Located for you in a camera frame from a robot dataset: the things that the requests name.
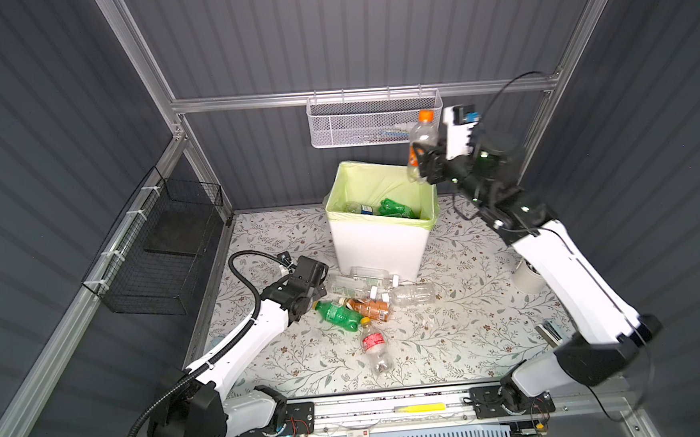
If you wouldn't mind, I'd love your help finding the green plastic bin liner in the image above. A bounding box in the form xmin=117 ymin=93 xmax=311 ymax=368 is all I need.
xmin=324 ymin=161 xmax=440 ymax=231

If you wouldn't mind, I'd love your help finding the clear bottle white cap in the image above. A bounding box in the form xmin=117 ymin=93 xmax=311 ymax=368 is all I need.
xmin=389 ymin=283 xmax=436 ymax=307

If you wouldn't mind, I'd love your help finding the black corrugated left cable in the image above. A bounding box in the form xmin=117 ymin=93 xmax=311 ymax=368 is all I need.
xmin=111 ymin=247 xmax=298 ymax=437

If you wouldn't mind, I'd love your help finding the white cup with pens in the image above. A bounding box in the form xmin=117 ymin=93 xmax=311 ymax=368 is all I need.
xmin=512 ymin=259 xmax=548 ymax=295

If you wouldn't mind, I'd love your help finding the amber tea bottle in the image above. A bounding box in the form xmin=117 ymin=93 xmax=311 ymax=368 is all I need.
xmin=342 ymin=298 xmax=391 ymax=322

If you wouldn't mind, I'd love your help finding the white wire wall basket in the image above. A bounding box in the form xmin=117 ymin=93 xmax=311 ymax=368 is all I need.
xmin=305 ymin=88 xmax=443 ymax=150

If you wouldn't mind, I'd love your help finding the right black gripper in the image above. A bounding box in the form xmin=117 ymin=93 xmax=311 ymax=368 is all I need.
xmin=410 ymin=133 xmax=489 ymax=220

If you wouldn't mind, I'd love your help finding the clear bottle blue cap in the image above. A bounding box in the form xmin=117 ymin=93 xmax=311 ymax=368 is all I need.
xmin=344 ymin=202 xmax=379 ymax=216

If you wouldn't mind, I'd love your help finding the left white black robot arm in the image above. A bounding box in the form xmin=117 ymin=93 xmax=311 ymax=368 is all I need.
xmin=134 ymin=253 xmax=328 ymax=437

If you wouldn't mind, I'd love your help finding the orange label bottle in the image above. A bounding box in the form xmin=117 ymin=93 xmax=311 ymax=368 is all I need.
xmin=406 ymin=110 xmax=439 ymax=184

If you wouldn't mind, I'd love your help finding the green crushed bottle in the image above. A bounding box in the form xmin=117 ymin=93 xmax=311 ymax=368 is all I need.
xmin=378 ymin=198 xmax=417 ymax=219

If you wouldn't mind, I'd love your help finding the clear bottle pink label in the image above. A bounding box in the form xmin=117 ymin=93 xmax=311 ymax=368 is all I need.
xmin=360 ymin=321 xmax=393 ymax=374

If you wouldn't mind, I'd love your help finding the white tube in basket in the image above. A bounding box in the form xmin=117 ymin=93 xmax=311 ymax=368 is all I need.
xmin=392 ymin=122 xmax=418 ymax=137

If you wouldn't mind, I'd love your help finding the black wire side basket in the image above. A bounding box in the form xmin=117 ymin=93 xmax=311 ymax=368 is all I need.
xmin=82 ymin=171 xmax=224 ymax=317

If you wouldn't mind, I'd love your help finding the white waste bin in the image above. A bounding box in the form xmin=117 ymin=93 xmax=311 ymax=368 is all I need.
xmin=329 ymin=216 xmax=430 ymax=282

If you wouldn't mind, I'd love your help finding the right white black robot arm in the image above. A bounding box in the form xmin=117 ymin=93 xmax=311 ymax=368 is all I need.
xmin=410 ymin=133 xmax=663 ymax=415

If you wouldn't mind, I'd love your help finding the floral patterned table mat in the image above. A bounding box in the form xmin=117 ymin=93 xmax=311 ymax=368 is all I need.
xmin=206 ymin=196 xmax=575 ymax=397

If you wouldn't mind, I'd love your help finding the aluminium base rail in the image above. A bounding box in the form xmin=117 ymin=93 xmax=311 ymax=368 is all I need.
xmin=138 ymin=368 xmax=635 ymax=437

